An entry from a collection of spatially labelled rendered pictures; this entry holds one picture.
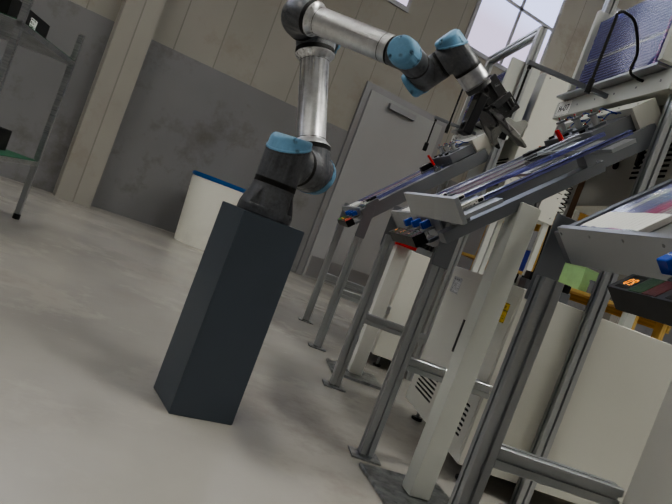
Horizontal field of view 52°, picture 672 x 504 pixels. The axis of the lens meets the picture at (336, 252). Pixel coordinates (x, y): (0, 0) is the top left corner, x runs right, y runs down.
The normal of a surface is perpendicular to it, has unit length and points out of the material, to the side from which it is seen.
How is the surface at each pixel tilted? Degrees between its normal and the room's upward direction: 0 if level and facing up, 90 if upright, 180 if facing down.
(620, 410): 90
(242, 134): 90
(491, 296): 90
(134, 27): 90
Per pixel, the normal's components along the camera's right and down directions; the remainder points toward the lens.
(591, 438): 0.12, 0.08
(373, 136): 0.45, 0.20
